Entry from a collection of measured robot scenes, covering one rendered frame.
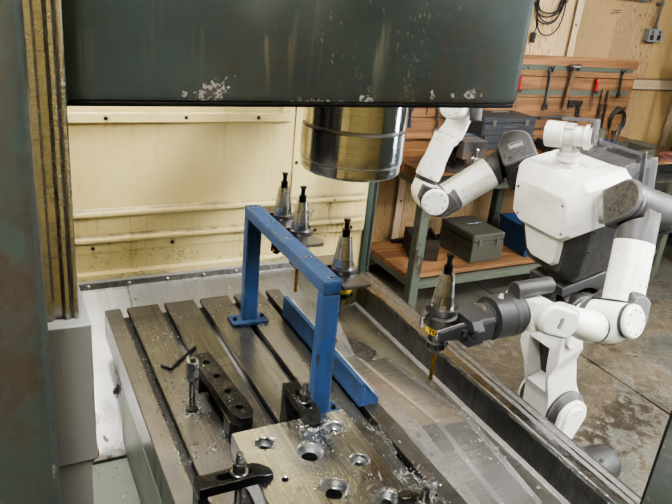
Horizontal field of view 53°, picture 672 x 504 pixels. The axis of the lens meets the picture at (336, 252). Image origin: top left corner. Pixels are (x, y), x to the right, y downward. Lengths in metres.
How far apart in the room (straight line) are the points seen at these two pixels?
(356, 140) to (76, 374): 0.49
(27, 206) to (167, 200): 1.49
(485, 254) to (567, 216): 2.49
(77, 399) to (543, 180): 1.31
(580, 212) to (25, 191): 1.39
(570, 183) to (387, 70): 0.92
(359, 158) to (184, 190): 1.15
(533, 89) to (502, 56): 3.75
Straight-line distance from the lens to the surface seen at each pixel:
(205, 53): 0.81
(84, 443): 0.84
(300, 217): 1.55
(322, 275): 1.33
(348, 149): 0.97
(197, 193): 2.08
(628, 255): 1.65
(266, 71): 0.84
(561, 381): 2.12
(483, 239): 4.14
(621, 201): 1.68
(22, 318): 0.62
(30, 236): 0.59
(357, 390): 1.52
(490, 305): 1.35
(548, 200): 1.77
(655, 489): 1.58
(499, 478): 1.71
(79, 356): 0.77
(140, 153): 2.01
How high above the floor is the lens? 1.78
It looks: 22 degrees down
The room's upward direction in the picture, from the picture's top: 6 degrees clockwise
